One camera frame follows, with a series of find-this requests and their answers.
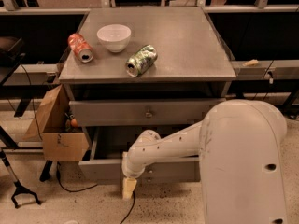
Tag black grabber tool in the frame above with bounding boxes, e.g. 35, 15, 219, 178
0, 148, 41, 209

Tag cardboard box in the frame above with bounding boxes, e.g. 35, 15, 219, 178
23, 85, 89, 161

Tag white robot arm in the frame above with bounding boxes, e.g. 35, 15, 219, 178
121, 99, 288, 224

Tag grey drawer cabinet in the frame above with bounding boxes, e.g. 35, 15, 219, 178
60, 7, 235, 184

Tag grey rail frame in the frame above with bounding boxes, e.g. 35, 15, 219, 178
0, 3, 299, 88

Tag small foam piece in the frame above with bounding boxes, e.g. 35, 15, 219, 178
243, 59, 259, 67

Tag white ceramic bowl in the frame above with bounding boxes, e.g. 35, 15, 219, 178
97, 24, 132, 53

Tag green soda can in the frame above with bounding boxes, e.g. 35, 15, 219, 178
125, 45, 158, 77

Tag orange soda can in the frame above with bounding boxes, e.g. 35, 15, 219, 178
68, 33, 93, 63

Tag grey top drawer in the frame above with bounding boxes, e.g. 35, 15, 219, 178
69, 99, 223, 127

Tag black floor cable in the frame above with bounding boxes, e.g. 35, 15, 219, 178
55, 161, 136, 224

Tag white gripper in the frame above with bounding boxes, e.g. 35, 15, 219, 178
121, 157, 145, 200

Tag grey drawer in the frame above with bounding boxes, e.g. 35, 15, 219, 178
69, 99, 223, 127
79, 126, 200, 184

